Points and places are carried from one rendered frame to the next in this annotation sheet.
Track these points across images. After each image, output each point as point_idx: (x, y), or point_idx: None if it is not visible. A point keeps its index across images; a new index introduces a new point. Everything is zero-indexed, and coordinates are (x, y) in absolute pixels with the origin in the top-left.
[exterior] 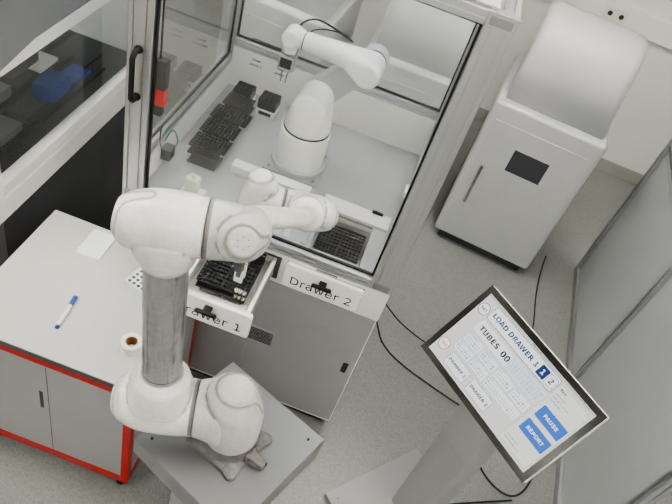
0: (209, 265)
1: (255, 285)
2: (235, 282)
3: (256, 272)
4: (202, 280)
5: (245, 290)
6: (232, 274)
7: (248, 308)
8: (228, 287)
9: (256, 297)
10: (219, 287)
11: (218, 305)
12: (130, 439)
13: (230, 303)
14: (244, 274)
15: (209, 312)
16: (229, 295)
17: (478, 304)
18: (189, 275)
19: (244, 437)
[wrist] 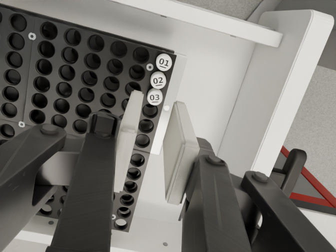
0: (53, 204)
1: (49, 9)
2: (84, 93)
3: (14, 17)
4: (133, 213)
5: (113, 51)
6: (69, 119)
7: (229, 32)
8: (139, 124)
9: (162, 2)
10: (149, 155)
11: (274, 162)
12: (283, 146)
13: (168, 92)
14: (141, 104)
15: (288, 177)
16: (148, 105)
17: None
18: (117, 247)
19: None
